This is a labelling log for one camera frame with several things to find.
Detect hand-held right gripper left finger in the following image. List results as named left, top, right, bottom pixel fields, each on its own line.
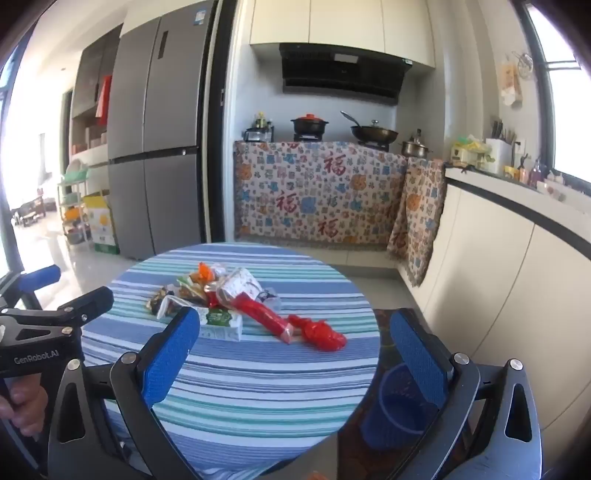
left=47, top=305, right=201, bottom=480

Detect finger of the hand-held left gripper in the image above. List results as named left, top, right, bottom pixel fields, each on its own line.
left=0, top=265, right=62, bottom=310
left=0, top=286, right=115, bottom=342

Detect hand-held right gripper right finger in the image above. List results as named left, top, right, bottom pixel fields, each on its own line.
left=389, top=308, right=543, bottom=480

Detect dark brown wrapper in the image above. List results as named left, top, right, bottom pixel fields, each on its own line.
left=148, top=286, right=178, bottom=319

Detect green white box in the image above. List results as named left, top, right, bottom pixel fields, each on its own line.
left=198, top=307, right=245, bottom=341

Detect blue plastic basket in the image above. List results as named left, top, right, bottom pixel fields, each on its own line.
left=360, top=362, right=444, bottom=450

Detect red plastic bag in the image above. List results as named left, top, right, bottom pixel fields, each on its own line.
left=288, top=314, right=348, bottom=352

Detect snack wrappers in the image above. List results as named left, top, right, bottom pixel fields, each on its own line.
left=217, top=268, right=262, bottom=305

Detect long red packet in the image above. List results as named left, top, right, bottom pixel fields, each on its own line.
left=238, top=295, right=296, bottom=344

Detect person's left hand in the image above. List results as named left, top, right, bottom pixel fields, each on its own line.
left=0, top=385, right=49, bottom=432

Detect dark wooden furniture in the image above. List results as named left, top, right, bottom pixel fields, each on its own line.
left=11, top=196, right=47, bottom=227

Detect yellow white cardboard box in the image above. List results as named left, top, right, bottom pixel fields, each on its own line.
left=83, top=193, right=120, bottom=254

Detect storage rack green baskets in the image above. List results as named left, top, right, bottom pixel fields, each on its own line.
left=58, top=159, right=93, bottom=245

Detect round striped tablecloth table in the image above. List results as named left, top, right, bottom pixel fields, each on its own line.
left=81, top=242, right=380, bottom=480

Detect cream kitchen counter cabinets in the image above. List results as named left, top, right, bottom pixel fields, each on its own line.
left=416, top=164, right=591, bottom=462

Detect small printed cloth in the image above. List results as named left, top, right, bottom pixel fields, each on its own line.
left=387, top=157, right=448, bottom=288

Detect grey refrigerator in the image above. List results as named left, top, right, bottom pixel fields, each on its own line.
left=107, top=0, right=218, bottom=261

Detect red paper bag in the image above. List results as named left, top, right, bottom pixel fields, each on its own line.
left=95, top=75, right=113, bottom=126

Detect large printed cloth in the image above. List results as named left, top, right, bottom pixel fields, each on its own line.
left=233, top=141, right=409, bottom=252

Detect steel pot with lid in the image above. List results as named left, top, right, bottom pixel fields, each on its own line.
left=399, top=129, right=434, bottom=158

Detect yellow green bags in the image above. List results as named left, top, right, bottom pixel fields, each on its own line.
left=450, top=135, right=492, bottom=169

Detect pink bottle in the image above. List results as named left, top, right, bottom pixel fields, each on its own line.
left=529, top=157, right=548, bottom=188

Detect white knife block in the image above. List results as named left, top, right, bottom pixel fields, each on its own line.
left=485, top=120, right=517, bottom=174

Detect dark wok with lid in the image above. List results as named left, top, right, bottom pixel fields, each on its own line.
left=340, top=111, right=399, bottom=145

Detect small tea kettle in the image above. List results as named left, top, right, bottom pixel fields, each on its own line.
left=245, top=112, right=274, bottom=143

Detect black clay pot red lid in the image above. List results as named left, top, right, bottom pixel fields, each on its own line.
left=291, top=113, right=329, bottom=137

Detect window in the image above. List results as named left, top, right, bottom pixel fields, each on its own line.
left=522, top=0, right=591, bottom=195

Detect black range hood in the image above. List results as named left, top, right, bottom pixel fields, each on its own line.
left=279, top=43, right=413, bottom=106

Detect cream upper cabinets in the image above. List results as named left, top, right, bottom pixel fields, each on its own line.
left=249, top=0, right=437, bottom=70

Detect grey wall shelf unit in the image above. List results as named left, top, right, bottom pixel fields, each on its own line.
left=69, top=34, right=122, bottom=169

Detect wall hanging decoration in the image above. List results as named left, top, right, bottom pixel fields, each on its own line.
left=501, top=52, right=534, bottom=108

